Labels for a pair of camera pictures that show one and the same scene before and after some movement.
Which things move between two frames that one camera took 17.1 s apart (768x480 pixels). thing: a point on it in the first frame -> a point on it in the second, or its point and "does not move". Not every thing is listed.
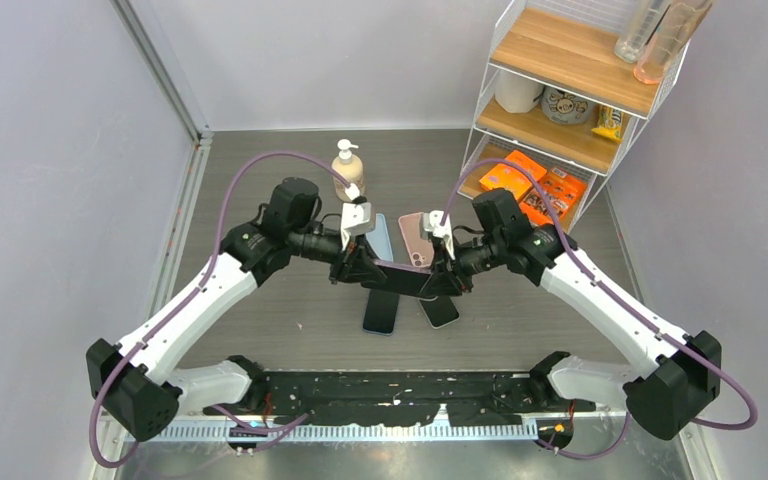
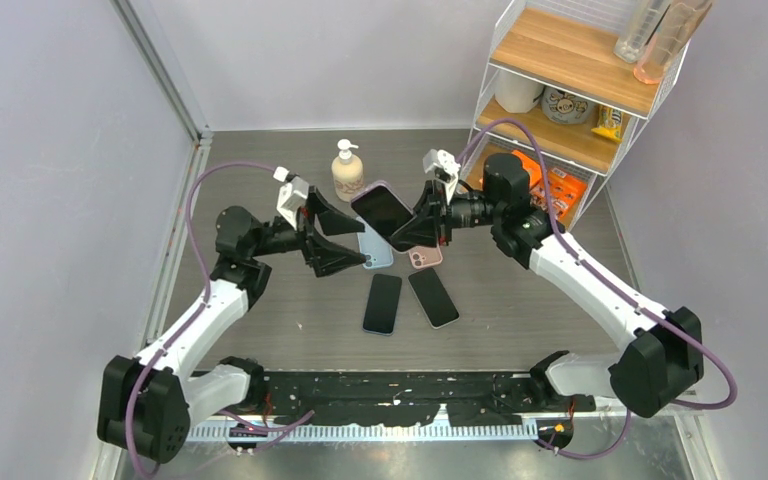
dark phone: x=410 y=281 -> x=378 y=208
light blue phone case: x=380 y=240 does not move
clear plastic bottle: x=642 y=20 does not move
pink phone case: x=420 y=250 does not move
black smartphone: x=440 y=312 does not move
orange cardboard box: x=553 y=198 does not move
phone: x=380 y=312 does not move
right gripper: x=442 y=283 -> x=433 y=222
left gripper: x=357 y=264 -> x=325 y=257
